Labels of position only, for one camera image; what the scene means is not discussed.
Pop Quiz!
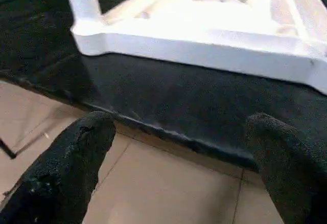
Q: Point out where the white plastic table top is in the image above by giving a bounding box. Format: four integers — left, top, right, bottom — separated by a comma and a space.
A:
70, 0, 327, 94

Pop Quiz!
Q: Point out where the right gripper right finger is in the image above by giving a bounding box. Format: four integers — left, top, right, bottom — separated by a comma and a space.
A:
245, 113, 327, 224

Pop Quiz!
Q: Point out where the black stand leg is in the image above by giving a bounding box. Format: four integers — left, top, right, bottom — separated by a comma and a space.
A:
0, 131, 16, 160

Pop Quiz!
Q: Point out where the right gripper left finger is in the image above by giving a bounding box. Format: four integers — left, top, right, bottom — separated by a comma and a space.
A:
0, 110, 117, 224

